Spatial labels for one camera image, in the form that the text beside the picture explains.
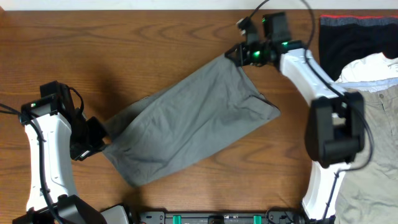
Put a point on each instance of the beige khaki shorts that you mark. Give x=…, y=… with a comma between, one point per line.
x=369, y=195

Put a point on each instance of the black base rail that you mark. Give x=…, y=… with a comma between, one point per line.
x=268, y=217

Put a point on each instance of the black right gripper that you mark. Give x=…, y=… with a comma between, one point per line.
x=244, y=57

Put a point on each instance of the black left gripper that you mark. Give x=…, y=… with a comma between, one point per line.
x=97, y=143

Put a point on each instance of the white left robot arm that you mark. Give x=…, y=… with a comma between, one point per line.
x=53, y=196

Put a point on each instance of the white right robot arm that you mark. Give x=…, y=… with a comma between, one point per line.
x=336, y=128

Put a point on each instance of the white shirt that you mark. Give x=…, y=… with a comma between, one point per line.
x=372, y=73

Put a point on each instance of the black garment red waistband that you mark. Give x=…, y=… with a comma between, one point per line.
x=344, y=39

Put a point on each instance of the grey shorts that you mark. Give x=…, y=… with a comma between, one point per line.
x=199, y=116

